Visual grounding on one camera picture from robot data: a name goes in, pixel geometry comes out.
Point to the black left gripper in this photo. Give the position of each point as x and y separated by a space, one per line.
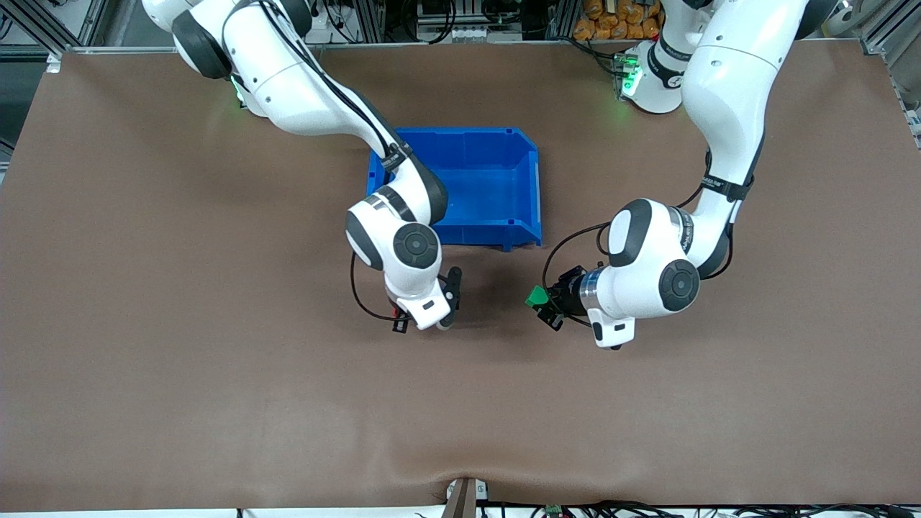
568 296

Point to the green cube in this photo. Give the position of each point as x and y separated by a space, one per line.
536 296

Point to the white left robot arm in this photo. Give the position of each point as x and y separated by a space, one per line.
655 266

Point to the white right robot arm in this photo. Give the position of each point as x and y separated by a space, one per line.
403 244

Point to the brown table mat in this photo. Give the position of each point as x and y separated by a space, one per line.
460 403

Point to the blue plastic storage bin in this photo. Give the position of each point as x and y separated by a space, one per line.
496 180

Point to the white connector block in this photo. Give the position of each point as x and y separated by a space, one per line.
468 32

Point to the orange packaged items heap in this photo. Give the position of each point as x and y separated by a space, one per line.
611 18

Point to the white power strip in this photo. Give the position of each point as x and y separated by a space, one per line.
331 18

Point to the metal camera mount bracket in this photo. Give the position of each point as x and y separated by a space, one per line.
464 500

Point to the aluminium table edge rail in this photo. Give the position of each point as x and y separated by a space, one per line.
432 44

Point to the aluminium frame post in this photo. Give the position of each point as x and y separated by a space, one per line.
888 32

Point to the aluminium frame strut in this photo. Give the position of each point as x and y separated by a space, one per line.
29 18

